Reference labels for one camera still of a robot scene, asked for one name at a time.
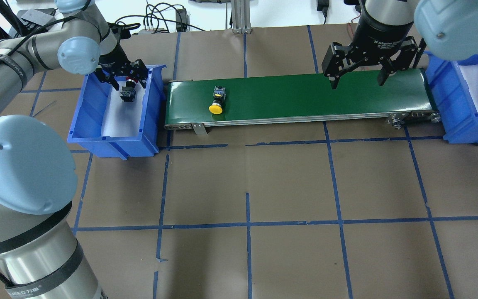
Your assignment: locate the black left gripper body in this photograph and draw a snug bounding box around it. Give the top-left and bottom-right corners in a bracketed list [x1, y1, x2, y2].
[95, 44, 147, 84]

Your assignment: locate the blue plastic bin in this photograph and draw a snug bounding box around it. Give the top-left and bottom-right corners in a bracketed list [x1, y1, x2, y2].
[67, 64, 166, 160]
[426, 54, 478, 144]

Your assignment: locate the aluminium frame post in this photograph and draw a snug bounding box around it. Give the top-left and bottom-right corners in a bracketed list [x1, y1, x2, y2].
[231, 0, 252, 34]

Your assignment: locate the white foam pad left bin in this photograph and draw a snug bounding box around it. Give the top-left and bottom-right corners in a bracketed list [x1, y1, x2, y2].
[101, 84, 145, 137]

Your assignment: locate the yellow push button switch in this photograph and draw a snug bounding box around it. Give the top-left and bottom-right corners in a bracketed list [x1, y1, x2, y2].
[208, 86, 226, 115]

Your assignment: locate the green conveyor belt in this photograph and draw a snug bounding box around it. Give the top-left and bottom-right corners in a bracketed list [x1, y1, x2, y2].
[164, 68, 441, 134]

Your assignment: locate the blue left plastic bin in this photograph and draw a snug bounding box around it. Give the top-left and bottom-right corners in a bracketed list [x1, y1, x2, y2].
[67, 64, 166, 160]

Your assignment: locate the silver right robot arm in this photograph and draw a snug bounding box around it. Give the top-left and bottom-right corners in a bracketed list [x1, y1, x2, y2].
[321, 0, 478, 89]

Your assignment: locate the blue right plastic bin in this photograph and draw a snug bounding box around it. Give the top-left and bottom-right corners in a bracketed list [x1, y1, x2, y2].
[426, 54, 478, 144]

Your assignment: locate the black power adapter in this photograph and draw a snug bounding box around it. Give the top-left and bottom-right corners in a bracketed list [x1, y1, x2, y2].
[175, 8, 188, 32]

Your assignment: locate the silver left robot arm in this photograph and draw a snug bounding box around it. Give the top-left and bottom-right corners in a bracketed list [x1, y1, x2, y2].
[0, 0, 148, 299]

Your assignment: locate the red push button switch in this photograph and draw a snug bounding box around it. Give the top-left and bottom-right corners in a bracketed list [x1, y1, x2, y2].
[120, 76, 139, 102]

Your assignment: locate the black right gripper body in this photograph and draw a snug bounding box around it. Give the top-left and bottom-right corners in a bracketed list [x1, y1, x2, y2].
[321, 17, 427, 78]

